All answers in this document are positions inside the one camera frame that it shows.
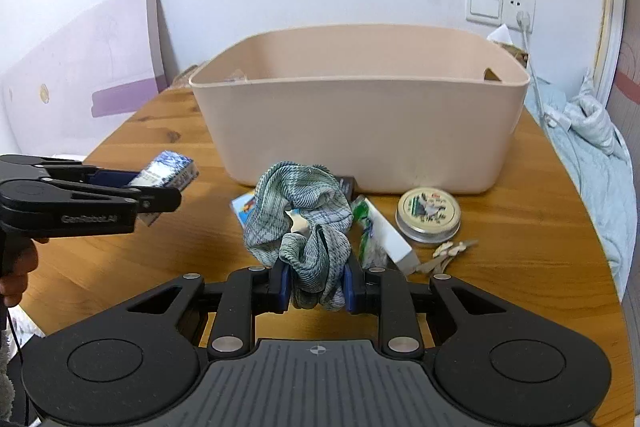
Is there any blue white patterned box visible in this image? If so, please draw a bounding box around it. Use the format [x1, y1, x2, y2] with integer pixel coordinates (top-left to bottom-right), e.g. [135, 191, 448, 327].
[127, 150, 200, 228]

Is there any white plug with cable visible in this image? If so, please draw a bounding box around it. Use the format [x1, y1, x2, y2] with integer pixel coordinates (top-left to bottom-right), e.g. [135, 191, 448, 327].
[514, 9, 556, 120]

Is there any cream door frame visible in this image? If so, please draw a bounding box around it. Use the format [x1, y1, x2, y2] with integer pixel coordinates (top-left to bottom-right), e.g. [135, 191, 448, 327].
[592, 0, 640, 122]

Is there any light blue quilt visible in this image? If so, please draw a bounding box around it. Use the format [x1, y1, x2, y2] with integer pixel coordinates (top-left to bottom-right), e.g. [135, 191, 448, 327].
[522, 67, 638, 303]

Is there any white wall socket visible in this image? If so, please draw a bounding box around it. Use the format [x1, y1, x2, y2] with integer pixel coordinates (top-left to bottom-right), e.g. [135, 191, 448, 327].
[502, 0, 536, 32]

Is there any long white box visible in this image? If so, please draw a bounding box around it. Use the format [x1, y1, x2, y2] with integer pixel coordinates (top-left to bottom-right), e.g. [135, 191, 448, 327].
[372, 202, 421, 275]

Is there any pink plastic storage bin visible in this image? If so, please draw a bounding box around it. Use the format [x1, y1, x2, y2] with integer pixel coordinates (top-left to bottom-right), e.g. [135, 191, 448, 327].
[189, 24, 532, 196]

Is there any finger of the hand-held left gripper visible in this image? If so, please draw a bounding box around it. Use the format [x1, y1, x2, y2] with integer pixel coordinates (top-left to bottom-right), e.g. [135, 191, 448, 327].
[0, 155, 137, 188]
[40, 179, 182, 214]

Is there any small beige trinket bundle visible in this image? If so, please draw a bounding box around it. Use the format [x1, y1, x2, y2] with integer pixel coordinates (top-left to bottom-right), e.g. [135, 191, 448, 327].
[412, 239, 478, 275]

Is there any green checked cloth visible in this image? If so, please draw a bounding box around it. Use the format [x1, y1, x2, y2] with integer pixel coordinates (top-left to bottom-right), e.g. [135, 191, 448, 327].
[243, 162, 355, 310]

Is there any white fuzzy cloth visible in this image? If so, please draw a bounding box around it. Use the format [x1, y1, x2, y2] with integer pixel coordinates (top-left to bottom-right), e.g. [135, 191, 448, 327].
[0, 307, 46, 427]

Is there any colourful packet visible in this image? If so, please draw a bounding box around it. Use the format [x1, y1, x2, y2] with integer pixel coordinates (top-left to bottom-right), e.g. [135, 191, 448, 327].
[230, 193, 261, 233]

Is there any black cable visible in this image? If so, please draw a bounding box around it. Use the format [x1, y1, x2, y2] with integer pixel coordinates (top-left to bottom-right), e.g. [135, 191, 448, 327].
[0, 307, 31, 427]

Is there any green white packet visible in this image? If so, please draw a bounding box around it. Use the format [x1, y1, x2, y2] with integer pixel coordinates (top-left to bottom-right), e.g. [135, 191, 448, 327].
[350, 197, 390, 270]

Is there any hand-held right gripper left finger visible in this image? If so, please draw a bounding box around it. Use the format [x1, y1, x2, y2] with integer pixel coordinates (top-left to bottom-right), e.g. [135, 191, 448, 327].
[125, 259, 292, 360]

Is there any purple white headboard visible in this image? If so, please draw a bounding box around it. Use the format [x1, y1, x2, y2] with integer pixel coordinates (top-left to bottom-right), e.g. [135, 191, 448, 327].
[0, 0, 181, 158]

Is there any white power adapter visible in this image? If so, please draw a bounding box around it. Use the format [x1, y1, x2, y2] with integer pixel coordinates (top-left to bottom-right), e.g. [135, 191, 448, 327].
[545, 107, 573, 130]

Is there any brown tissue box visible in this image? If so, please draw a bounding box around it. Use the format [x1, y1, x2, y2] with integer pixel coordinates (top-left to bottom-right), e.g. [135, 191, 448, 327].
[487, 26, 531, 82]

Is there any white wall switch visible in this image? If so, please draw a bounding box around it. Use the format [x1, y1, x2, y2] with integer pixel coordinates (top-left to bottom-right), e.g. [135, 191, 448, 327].
[466, 0, 505, 24]

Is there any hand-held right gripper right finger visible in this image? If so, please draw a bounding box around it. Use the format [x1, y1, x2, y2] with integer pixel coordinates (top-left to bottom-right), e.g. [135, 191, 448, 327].
[342, 252, 516, 360]

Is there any person's left hand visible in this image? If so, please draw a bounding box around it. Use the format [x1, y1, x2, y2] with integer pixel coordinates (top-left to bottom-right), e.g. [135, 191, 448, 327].
[0, 237, 40, 308]

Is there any round metal tin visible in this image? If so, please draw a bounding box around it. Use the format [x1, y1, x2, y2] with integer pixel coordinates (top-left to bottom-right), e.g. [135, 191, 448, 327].
[395, 188, 462, 247]

